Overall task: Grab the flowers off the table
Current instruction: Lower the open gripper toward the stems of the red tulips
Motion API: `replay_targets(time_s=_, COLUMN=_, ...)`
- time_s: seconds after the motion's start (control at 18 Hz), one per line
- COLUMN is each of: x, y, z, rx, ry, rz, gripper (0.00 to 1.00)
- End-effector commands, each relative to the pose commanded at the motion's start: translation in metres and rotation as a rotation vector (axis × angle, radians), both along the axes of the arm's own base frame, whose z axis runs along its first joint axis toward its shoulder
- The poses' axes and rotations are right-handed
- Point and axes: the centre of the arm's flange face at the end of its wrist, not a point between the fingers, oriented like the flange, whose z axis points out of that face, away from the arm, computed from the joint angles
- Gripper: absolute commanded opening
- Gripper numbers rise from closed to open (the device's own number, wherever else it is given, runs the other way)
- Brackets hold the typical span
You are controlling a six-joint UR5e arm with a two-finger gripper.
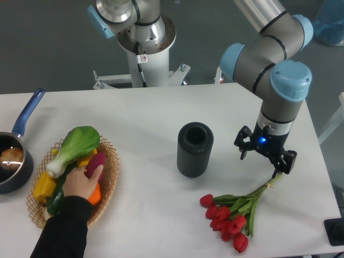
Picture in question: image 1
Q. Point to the purple sweet potato toy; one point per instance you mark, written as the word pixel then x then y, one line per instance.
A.
pixel 97 160

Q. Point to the white metal frame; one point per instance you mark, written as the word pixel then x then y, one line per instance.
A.
pixel 333 123

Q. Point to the yellow pepper toy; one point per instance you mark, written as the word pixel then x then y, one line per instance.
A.
pixel 84 160

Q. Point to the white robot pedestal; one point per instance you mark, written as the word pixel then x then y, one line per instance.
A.
pixel 147 48

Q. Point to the orange carrot toy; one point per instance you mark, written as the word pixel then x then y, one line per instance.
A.
pixel 96 196

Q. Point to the green cucumber toy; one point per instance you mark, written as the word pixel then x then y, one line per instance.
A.
pixel 55 201

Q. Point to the black device at edge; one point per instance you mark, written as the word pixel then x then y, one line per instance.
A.
pixel 334 231

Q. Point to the yellow corn toy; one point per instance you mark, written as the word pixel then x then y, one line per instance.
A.
pixel 44 187

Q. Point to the bare human hand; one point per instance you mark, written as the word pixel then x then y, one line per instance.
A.
pixel 77 184

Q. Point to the blue bin in background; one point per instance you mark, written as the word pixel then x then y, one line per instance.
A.
pixel 328 24

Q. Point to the brown patty in pan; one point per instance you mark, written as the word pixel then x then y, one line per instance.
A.
pixel 12 158

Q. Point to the black sleeved forearm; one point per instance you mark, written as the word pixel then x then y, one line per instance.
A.
pixel 65 234

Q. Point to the dark ribbed vase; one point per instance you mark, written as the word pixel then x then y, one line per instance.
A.
pixel 194 146

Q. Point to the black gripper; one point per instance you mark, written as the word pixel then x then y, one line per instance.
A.
pixel 268 145

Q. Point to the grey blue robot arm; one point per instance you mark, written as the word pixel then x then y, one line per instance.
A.
pixel 267 69

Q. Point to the blue handled saucepan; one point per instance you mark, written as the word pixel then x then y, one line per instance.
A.
pixel 12 180

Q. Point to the green bok choy toy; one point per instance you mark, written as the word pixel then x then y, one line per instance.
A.
pixel 80 141

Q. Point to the woven wicker basket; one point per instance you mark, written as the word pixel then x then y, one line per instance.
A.
pixel 36 209

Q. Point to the red tulip bouquet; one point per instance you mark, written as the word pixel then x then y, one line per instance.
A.
pixel 233 216

